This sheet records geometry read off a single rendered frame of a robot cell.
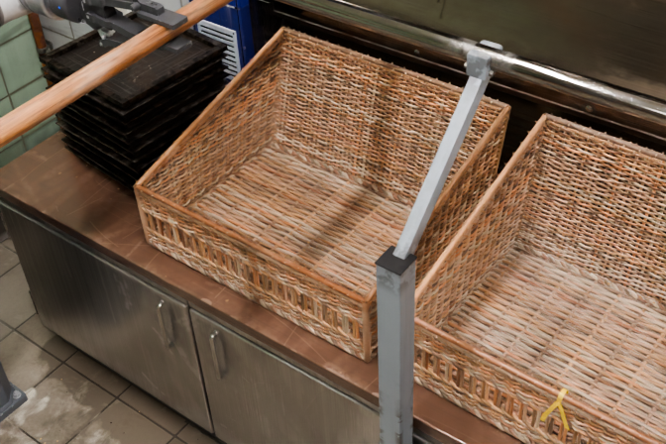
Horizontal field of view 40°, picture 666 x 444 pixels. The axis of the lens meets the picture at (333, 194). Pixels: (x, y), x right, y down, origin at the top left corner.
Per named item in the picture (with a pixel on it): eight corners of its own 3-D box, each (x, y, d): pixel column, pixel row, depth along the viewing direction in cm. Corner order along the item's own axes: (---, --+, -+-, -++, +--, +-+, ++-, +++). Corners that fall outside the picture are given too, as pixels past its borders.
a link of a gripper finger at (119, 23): (84, 10, 134) (85, 18, 135) (141, 43, 130) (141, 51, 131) (104, -1, 136) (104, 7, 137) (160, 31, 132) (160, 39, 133)
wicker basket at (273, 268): (291, 127, 214) (281, 21, 197) (506, 215, 187) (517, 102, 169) (141, 244, 185) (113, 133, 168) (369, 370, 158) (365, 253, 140)
